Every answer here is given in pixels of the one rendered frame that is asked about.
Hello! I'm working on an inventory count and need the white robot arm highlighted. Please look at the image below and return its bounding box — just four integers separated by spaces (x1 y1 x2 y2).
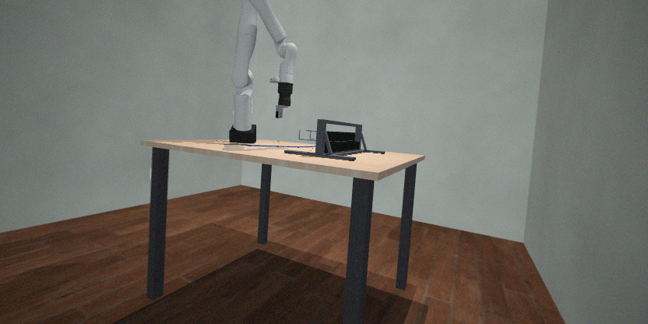
231 0 298 131

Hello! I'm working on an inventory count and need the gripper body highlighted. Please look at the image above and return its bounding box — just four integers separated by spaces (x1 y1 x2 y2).
269 72 293 106

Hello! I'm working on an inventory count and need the dark grey metal rack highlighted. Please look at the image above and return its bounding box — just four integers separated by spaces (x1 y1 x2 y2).
284 119 385 160

